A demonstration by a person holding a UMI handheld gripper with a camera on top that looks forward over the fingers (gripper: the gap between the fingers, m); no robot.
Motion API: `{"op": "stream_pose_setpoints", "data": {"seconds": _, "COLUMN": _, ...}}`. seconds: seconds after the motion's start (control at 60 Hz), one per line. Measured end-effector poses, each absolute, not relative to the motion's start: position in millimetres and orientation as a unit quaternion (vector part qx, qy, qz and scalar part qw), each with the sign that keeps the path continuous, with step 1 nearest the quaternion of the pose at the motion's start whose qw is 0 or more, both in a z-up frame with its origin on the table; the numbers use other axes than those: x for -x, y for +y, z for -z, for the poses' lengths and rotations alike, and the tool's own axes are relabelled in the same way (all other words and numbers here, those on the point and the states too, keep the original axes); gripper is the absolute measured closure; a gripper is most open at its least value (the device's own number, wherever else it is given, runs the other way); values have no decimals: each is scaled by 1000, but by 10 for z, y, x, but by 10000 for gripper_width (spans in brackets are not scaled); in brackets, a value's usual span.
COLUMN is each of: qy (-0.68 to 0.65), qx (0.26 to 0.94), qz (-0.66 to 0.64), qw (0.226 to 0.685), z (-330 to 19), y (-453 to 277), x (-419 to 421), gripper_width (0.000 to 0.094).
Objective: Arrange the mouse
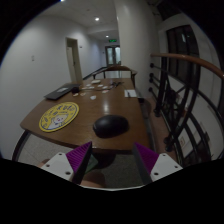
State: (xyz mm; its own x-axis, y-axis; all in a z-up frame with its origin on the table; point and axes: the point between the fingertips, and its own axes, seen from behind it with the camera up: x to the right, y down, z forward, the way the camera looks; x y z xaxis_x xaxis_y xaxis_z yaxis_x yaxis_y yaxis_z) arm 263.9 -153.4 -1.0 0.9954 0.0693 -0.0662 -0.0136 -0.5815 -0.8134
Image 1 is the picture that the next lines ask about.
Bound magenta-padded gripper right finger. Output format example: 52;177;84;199
131;141;184;185

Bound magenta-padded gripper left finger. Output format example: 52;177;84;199
40;141;93;185

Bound black computer mouse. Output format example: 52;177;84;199
92;114;130;139

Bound round yellow cartoon mouse pad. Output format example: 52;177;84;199
38;101;80;133

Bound black closed laptop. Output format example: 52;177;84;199
43;83;80;101

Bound white notepad with pen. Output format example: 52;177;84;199
124;88;138;99

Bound open white side door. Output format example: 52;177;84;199
65;37;84;85

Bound wooden armchair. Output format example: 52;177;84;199
99;65;138;88

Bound wooden-topped black metal railing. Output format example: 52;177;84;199
148;52;224;168

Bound dark framed window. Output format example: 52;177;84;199
165;24;201;89

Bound glass double door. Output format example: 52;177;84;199
105;45;122;66

